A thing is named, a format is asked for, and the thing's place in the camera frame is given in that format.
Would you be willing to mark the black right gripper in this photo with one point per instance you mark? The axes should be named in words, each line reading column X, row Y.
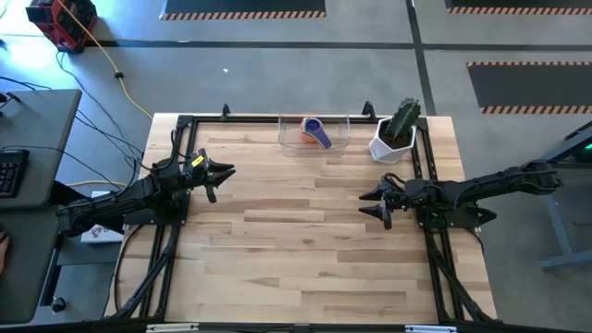
column 402, row 196

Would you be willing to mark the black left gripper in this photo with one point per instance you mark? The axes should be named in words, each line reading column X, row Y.
column 196, row 176

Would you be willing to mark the purple measuring cup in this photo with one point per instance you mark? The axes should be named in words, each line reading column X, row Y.
column 324, row 139

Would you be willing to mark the orange measuring cup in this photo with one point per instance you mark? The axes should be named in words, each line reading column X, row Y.
column 306, row 139

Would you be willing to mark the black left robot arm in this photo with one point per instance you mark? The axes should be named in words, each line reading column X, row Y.
column 115, row 203

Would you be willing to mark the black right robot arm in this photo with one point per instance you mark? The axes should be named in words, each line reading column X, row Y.
column 499, row 185

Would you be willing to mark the clear plastic basket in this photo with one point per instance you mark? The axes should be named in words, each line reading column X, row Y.
column 340, row 143

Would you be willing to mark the white faceted planter pot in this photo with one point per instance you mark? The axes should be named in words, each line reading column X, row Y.
column 381, row 150

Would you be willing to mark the green cactus plant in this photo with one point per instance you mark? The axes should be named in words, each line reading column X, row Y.
column 404, row 118

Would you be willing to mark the white printed booklet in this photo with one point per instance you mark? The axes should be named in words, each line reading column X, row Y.
column 104, row 237

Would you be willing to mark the silver table clamp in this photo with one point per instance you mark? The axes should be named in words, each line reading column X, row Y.
column 430, row 329
column 171, row 328

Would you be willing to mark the black hazard-striped floor mat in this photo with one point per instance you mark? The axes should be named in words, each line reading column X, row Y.
column 231, row 5
column 509, row 3
column 532, row 85

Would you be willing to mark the grey desk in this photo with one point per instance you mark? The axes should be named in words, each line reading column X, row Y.
column 41, row 125
column 28, row 277

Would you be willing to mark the black keyboard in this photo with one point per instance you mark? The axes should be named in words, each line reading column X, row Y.
column 11, row 173

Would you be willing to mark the black caster wheel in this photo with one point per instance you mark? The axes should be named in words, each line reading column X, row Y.
column 57, row 304

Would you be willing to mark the red black power station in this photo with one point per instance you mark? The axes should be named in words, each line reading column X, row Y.
column 65, row 23

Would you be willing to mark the black device green light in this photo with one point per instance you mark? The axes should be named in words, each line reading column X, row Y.
column 585, row 155

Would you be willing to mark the black frame bracket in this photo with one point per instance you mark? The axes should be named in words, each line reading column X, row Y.
column 225, row 111
column 368, row 109

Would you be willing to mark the black aluminium table frame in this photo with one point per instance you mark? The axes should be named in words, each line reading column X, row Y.
column 263, row 119

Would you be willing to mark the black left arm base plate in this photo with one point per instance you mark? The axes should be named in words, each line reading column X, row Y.
column 152, row 219

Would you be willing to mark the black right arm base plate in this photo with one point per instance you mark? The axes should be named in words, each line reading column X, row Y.
column 462, row 221

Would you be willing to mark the blue metal table frame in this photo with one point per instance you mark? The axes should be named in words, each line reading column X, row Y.
column 569, row 261

